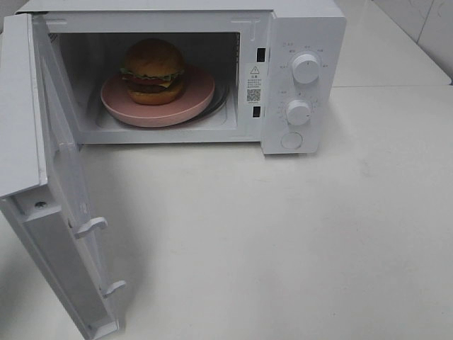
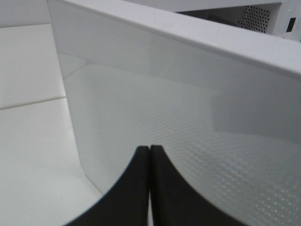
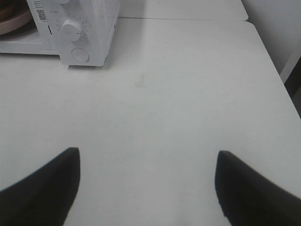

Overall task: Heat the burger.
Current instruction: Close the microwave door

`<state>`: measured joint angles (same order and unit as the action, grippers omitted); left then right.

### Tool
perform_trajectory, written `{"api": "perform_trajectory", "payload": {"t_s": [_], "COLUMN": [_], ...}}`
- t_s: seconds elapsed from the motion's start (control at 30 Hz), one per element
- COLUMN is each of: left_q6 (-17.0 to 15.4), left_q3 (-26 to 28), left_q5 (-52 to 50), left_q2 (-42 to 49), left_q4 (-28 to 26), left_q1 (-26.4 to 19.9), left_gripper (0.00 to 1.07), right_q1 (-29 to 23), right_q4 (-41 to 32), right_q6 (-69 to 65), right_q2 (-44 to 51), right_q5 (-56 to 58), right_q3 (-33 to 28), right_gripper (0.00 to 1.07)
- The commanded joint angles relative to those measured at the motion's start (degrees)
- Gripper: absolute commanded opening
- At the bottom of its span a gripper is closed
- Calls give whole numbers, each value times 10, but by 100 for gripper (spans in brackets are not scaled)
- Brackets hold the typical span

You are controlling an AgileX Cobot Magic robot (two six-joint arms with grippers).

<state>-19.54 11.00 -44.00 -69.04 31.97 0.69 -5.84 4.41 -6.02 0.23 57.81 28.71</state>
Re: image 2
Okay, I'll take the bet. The white microwave door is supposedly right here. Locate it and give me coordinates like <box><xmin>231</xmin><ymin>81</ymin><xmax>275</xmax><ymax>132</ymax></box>
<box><xmin>48</xmin><ymin>0</ymin><xmax>301</xmax><ymax>226</ymax></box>

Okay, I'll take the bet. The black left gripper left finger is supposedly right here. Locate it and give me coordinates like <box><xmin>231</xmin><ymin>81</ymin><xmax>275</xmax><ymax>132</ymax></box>
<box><xmin>67</xmin><ymin>146</ymin><xmax>150</xmax><ymax>226</ymax></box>

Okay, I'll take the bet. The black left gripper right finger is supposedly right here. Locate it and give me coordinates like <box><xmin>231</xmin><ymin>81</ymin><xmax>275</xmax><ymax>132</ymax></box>
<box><xmin>150</xmin><ymin>144</ymin><xmax>226</xmax><ymax>226</ymax></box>

